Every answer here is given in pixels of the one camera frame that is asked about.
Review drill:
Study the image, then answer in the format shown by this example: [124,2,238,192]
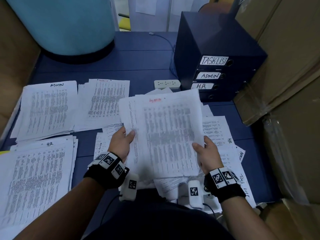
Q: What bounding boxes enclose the person's left hand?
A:
[108,126,136,163]

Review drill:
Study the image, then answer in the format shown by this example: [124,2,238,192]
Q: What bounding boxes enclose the neat stack of printed papers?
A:
[0,136,79,233]
[10,81,79,143]
[74,79,131,132]

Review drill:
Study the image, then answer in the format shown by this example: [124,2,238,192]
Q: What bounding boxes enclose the teal cylindrical barrel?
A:
[4,0,117,63]

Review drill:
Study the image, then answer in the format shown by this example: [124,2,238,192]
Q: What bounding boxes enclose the person's left forearm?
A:
[15,177,106,240]

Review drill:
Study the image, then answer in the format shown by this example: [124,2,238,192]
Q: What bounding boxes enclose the person's right hand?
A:
[192,136,225,175]

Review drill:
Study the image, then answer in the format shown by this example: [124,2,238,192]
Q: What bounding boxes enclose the black marker wristband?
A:
[203,166,247,203]
[83,151,130,189]

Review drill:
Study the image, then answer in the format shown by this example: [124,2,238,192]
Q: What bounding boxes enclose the person's dark trousers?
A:
[82,190,236,240]

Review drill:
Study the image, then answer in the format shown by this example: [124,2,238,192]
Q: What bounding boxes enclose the white power strip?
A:
[154,79,182,90]

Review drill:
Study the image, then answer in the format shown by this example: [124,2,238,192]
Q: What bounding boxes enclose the thin power cable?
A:
[149,32,177,78]

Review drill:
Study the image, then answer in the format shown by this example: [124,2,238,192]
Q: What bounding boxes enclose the white partition panel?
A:
[117,0,211,32]

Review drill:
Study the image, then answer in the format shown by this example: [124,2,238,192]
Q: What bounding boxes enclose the bundle of printed papers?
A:
[118,89,206,179]

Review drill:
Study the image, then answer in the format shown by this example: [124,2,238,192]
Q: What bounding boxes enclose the person's right forearm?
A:
[220,195,281,240]

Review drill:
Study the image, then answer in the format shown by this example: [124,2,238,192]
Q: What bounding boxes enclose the pile of printed papers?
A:
[93,87,257,213]

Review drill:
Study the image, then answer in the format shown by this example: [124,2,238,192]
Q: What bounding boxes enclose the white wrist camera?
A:
[119,172,140,202]
[187,180,204,209]

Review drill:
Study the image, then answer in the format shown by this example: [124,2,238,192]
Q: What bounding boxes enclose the brown cardboard box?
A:
[232,0,320,125]

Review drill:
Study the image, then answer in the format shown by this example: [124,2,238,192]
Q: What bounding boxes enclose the yellow plastic item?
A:
[118,15,132,32]

